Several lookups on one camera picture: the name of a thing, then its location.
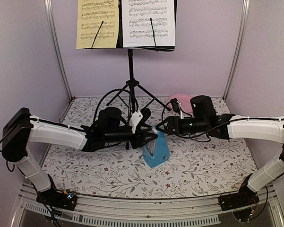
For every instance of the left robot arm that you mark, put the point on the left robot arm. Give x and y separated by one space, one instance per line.
24 128

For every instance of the yellow sheet music page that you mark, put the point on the yellow sheet music page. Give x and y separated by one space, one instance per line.
97 24

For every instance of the left aluminium frame post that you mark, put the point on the left aluminium frame post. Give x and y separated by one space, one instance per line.
56 47

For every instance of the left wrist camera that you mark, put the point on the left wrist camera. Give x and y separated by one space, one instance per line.
139 118

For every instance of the floral table mat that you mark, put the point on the floral table mat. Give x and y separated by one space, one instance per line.
195 168

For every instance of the black music stand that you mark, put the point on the black music stand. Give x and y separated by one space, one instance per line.
132 83

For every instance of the white sheet music page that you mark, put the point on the white sheet music page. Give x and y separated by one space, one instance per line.
148 23

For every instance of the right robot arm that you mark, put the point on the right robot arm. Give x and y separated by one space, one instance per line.
264 135

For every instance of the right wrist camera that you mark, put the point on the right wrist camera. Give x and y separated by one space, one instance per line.
176 107

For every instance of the pink plate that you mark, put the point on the pink plate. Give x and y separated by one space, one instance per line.
184 100

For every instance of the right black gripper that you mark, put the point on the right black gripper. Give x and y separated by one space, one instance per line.
166 121

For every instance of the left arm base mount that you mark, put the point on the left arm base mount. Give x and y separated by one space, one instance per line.
52 197

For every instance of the blue metronome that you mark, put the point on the blue metronome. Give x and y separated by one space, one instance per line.
156 152

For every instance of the front aluminium rail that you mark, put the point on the front aluminium rail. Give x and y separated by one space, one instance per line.
98 211

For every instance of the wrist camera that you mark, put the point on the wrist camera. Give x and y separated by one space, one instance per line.
176 107
139 118

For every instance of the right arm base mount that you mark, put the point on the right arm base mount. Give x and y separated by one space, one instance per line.
243 197

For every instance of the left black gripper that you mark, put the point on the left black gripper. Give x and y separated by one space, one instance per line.
140 136

